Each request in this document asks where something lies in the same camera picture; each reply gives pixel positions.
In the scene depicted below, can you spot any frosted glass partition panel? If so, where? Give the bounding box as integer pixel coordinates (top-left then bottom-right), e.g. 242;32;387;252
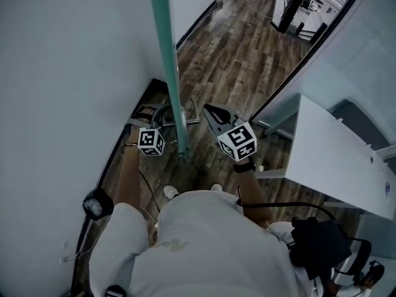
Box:
252;0;396;154

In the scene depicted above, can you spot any long dark grey desk divider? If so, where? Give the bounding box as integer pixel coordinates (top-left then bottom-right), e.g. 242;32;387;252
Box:
330;99;392;150

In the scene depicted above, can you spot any thick black cable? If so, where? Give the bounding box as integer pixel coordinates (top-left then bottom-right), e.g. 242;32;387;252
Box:
236;196;337;221

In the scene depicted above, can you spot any frosted glass door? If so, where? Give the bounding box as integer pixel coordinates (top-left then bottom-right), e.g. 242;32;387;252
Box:
147;0;191;163

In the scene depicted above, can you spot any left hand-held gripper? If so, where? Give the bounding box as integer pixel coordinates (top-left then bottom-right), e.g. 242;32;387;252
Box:
124;103;166;157

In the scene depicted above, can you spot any person's right forearm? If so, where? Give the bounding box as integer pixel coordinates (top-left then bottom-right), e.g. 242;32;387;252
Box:
236;168;275;228

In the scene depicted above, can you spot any black wristband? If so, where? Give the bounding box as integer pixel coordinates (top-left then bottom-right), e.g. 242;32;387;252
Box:
233;161;257;174

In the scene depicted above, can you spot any black round device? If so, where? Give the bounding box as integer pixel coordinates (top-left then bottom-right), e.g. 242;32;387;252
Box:
82;189;114;222

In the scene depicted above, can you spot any white desk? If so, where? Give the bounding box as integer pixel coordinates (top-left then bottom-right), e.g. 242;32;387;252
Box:
256;93;396;221

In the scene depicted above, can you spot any thin black cable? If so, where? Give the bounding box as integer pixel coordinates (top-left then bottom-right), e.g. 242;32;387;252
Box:
137;168;161;213

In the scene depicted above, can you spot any white wall socket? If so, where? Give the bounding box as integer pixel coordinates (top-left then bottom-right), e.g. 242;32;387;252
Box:
60;241;71;264

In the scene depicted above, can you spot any black metal stand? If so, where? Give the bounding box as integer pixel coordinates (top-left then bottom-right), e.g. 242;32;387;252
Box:
271;0;313;33

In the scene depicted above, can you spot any person's white shirt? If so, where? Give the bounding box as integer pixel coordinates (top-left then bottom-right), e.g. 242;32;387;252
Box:
88;189;316;297

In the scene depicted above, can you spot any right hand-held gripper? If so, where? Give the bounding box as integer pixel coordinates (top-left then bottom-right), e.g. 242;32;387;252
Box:
203;103;259;163

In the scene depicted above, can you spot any white floor cable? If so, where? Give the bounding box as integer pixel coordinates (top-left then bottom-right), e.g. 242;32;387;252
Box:
216;0;273;20

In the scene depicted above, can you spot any metal door handle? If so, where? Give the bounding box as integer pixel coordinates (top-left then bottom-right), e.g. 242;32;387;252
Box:
132;97;199;129

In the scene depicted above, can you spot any black equipment pack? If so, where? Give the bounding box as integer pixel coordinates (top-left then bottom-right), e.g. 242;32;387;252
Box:
290;217;353;281

